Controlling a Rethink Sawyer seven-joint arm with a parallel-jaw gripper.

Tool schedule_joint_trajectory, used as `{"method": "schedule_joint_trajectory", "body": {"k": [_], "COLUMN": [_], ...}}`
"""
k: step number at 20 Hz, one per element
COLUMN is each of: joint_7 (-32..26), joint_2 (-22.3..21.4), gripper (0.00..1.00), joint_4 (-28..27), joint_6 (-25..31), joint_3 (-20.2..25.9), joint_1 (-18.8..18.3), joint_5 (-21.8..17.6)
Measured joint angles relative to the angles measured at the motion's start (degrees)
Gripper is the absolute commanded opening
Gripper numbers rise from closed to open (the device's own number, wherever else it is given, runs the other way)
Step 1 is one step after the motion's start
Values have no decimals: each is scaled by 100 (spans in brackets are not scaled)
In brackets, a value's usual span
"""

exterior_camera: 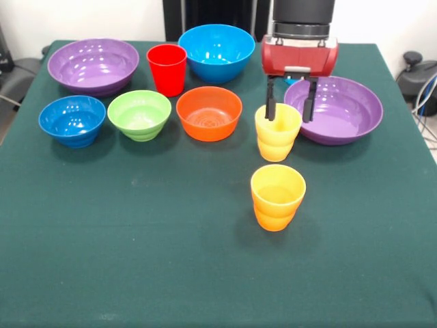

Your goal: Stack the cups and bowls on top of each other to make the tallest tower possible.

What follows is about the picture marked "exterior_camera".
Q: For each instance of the large light blue bowl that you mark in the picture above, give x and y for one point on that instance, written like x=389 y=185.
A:
x=215 y=48

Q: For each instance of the red plastic cup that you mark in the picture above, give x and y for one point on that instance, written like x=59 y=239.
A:
x=167 y=75

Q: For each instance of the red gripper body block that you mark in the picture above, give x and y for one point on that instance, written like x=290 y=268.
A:
x=300 y=59

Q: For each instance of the yellow plastic cup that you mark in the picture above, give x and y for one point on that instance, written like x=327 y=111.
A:
x=283 y=143

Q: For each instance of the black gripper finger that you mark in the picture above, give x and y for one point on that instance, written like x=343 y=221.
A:
x=270 y=106
x=309 y=109

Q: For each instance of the purple plastic bowl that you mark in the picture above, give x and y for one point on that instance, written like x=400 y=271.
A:
x=92 y=68
x=333 y=109

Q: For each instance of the green plastic bowl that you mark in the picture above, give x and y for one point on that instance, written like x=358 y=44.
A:
x=138 y=116

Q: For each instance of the dark green tablecloth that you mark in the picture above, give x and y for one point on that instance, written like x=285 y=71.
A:
x=218 y=256

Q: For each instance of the black office chair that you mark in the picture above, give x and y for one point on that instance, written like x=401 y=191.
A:
x=20 y=71

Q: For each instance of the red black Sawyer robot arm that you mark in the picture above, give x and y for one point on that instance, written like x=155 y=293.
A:
x=302 y=13

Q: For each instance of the dark blue plastic bowl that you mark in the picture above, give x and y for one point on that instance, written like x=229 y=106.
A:
x=71 y=123

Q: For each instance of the orange plastic cup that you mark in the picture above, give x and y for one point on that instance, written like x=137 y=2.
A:
x=276 y=201

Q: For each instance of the orange-red plastic bowl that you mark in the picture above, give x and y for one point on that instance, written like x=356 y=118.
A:
x=206 y=116

